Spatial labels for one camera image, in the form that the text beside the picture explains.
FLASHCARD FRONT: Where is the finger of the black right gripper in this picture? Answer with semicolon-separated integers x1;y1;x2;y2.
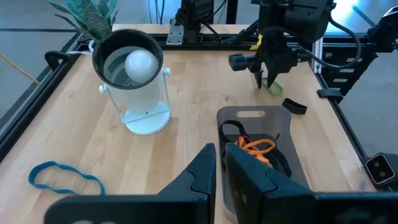
266;68;284;89
253;68;265;90

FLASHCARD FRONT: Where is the grey translucent plastic bin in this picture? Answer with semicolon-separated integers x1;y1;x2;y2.
216;105;310;223

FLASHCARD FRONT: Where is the white cylindrical table lamp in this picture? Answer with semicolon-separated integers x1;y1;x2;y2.
92;29;172;136

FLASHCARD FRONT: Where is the small wide black rubber band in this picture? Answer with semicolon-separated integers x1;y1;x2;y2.
281;97;308;115

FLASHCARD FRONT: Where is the large black rubber band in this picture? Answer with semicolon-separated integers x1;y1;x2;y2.
218;120;292;179

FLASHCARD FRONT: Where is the yellow floor cable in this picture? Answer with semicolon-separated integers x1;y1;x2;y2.
0;52;41;85

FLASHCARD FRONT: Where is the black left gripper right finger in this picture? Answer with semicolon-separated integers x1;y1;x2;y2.
225;142;398;224

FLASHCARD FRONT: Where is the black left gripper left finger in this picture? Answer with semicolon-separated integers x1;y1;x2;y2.
45;142;217;224

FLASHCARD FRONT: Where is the green rubber band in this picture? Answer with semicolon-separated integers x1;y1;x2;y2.
262;77;284;96

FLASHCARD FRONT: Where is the large teal wavy rubber band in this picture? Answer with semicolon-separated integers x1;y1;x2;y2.
28;161;106;197

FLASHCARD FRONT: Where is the silver metal plate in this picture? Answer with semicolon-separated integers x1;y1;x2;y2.
166;21;185;46

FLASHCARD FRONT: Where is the snake plant in white pot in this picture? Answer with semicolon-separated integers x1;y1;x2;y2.
45;0;119;52

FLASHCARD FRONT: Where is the silver aluminium bracket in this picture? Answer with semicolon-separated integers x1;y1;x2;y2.
312;40;323;74

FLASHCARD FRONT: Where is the yellow cable tag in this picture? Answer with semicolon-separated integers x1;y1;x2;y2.
249;34;264;52

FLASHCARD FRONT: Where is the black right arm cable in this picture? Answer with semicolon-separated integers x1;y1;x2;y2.
292;14;363;70

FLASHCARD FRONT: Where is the black metal rig frame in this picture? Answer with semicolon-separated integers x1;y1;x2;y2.
0;6;398;192

